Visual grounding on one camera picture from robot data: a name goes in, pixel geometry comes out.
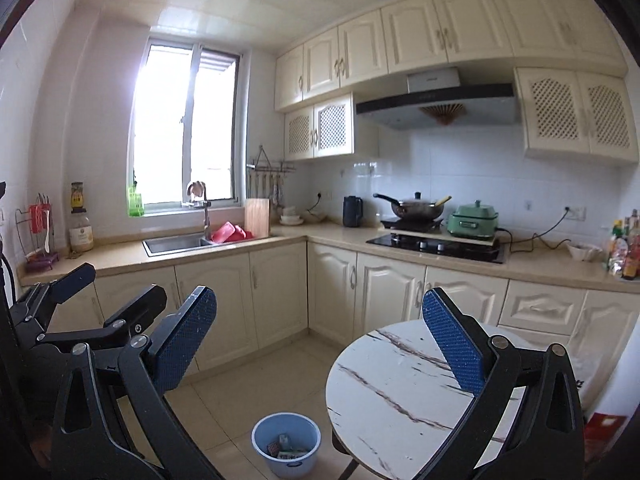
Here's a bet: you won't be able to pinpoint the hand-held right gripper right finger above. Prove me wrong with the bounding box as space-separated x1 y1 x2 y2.
421 287 586 480

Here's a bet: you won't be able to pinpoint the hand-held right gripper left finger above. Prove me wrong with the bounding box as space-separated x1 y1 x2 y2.
50 285 226 480

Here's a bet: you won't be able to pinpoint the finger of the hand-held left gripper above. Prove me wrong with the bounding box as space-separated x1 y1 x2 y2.
10 261 97 332
36 283 169 349

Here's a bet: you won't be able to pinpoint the blue plastic bucket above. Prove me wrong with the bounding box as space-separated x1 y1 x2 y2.
251 412 322 479

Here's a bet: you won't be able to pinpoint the large bottle with yellow label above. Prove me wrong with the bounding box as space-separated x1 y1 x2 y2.
68 182 95 254

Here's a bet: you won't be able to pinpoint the steel kitchen sink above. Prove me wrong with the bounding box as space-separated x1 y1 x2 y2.
142 232 282 257

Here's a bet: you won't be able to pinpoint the black glass gas hob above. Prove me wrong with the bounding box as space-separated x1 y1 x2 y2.
365 233 509 265

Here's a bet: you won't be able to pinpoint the white marble round table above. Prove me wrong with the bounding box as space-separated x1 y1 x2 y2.
325 320 551 480

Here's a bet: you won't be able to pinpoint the gas stove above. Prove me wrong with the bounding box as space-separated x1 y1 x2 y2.
377 227 501 249

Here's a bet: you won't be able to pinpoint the metal sink faucet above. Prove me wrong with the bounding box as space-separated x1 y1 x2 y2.
182 179 214 247

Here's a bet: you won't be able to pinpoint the red plastic basin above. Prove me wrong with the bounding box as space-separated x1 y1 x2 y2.
209 220 256 244

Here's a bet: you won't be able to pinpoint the green electric cooking pot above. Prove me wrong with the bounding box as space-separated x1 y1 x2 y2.
446 200 501 239

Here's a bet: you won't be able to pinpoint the black portable stove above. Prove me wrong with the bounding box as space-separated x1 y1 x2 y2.
380 216 445 234

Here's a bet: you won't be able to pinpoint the wooden cutting board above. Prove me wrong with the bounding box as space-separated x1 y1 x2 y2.
243 198 271 240

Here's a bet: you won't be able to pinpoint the white bowl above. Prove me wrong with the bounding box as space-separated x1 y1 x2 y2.
567 242 604 263

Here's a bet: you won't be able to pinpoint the beige kitchen countertop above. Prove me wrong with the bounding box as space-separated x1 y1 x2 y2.
20 224 640 294

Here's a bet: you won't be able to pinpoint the black electric kettle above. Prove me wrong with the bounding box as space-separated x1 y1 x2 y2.
342 195 365 229

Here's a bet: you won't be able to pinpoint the red box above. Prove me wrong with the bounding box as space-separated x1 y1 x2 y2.
583 412 631 467

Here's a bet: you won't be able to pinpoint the kitchen window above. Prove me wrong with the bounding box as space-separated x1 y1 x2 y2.
127 35 249 219

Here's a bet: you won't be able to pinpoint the cluster of condiment bottles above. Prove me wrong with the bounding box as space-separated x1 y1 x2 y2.
607 209 640 281

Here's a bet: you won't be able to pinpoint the range hood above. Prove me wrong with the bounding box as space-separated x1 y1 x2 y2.
355 67 521 131

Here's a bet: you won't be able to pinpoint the cream upper kitchen cabinets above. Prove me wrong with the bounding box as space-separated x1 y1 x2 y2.
273 0 640 166

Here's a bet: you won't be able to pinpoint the wire utensil rack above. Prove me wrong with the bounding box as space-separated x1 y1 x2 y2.
14 191 61 274

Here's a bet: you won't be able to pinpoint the black power cord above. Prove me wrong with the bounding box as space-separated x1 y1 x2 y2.
494 209 572 257

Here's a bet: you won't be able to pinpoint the dark wok with handle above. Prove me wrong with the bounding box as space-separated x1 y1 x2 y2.
372 191 454 222

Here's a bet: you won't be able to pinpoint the hanging wall utensil rack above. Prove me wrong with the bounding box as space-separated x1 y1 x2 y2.
246 145 296 201

